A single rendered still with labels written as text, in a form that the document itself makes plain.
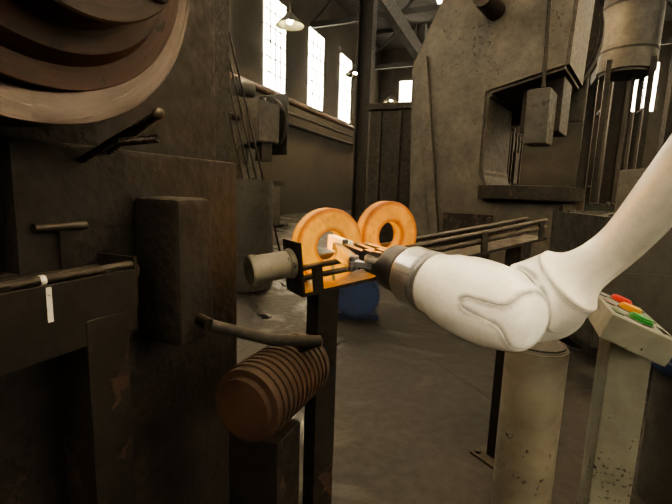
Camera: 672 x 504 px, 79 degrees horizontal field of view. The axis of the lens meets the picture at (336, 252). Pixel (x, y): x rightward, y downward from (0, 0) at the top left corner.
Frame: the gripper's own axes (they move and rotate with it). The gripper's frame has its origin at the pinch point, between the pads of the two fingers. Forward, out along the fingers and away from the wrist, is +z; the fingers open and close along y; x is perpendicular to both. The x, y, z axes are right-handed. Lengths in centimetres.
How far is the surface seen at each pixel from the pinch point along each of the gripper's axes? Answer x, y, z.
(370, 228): 2.4, 10.0, 3.7
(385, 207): 6.9, 13.8, 4.1
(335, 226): 3.0, 1.1, 3.8
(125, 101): 21.5, -37.2, -4.0
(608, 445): -35, 44, -36
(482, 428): -73, 74, 12
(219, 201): 5.8, -17.8, 20.1
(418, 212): -18, 170, 158
